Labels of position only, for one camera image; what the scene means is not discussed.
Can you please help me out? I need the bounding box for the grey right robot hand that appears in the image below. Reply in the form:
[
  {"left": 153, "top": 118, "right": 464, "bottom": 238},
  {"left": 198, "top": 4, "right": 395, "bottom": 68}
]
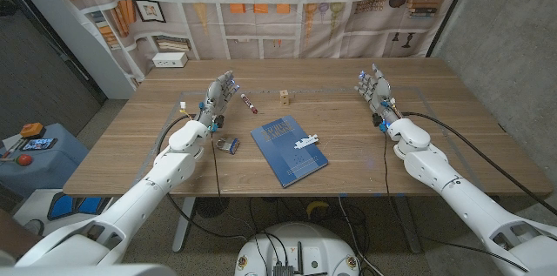
[{"left": 353, "top": 63, "right": 403, "bottom": 132}]

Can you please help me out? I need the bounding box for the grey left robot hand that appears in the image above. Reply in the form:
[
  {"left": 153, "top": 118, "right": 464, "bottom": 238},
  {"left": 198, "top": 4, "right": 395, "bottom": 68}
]
[{"left": 198, "top": 71, "right": 241, "bottom": 132}]

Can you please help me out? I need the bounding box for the maroon Expo marker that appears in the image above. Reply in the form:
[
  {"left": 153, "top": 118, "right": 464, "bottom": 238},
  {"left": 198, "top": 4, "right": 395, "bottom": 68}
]
[{"left": 240, "top": 93, "right": 259, "bottom": 115}]

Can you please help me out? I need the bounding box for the blue notebook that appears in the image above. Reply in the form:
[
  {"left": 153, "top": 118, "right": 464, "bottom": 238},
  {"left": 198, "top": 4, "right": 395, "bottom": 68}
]
[{"left": 250, "top": 114, "right": 330, "bottom": 189}]

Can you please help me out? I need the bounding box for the white power outlet box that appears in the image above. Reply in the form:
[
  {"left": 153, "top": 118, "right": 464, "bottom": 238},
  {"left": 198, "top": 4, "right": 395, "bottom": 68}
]
[{"left": 151, "top": 51, "right": 189, "bottom": 69}]

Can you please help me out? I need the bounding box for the printed bookshelf backdrop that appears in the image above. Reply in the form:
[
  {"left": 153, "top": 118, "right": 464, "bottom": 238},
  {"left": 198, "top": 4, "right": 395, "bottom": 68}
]
[{"left": 45, "top": 0, "right": 478, "bottom": 90}]

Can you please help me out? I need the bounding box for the yellow object under table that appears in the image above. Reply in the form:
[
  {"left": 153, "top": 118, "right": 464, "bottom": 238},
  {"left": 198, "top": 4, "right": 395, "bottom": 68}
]
[{"left": 305, "top": 200, "right": 330, "bottom": 219}]

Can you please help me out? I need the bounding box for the white table leg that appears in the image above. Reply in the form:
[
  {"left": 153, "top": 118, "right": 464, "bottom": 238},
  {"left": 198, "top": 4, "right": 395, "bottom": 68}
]
[{"left": 171, "top": 196, "right": 197, "bottom": 253}]

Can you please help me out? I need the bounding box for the grey table leg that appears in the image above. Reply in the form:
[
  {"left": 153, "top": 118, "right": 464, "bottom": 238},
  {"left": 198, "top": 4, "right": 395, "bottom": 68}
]
[{"left": 393, "top": 195, "right": 423, "bottom": 254}]

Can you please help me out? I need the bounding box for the white robot torso base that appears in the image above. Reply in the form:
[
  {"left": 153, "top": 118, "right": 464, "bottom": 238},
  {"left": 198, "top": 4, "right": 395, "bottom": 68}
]
[{"left": 234, "top": 222, "right": 361, "bottom": 276}]

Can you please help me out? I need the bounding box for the smartphone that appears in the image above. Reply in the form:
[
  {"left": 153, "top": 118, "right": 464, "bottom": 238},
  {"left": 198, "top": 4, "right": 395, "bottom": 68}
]
[{"left": 21, "top": 138, "right": 57, "bottom": 151}]

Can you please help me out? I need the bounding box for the white and blue floor board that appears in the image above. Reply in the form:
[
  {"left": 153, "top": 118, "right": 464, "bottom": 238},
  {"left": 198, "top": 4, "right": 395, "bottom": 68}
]
[{"left": 12, "top": 188, "right": 115, "bottom": 234}]

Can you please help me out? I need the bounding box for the orange box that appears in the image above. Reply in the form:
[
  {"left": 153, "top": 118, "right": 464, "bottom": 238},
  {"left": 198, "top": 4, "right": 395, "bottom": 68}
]
[{"left": 20, "top": 122, "right": 45, "bottom": 138}]

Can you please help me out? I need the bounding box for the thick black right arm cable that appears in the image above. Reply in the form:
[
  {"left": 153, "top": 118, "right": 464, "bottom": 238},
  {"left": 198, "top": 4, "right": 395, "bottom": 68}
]
[{"left": 400, "top": 111, "right": 557, "bottom": 216}]

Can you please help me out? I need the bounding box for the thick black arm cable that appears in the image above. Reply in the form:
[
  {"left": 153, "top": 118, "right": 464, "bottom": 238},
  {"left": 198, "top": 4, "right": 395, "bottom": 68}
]
[
  {"left": 155, "top": 113, "right": 193, "bottom": 156},
  {"left": 400, "top": 111, "right": 557, "bottom": 216}
]

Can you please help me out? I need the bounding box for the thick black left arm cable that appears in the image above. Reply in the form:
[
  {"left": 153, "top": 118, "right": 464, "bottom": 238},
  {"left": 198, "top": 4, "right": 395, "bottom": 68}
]
[{"left": 155, "top": 113, "right": 193, "bottom": 156}]

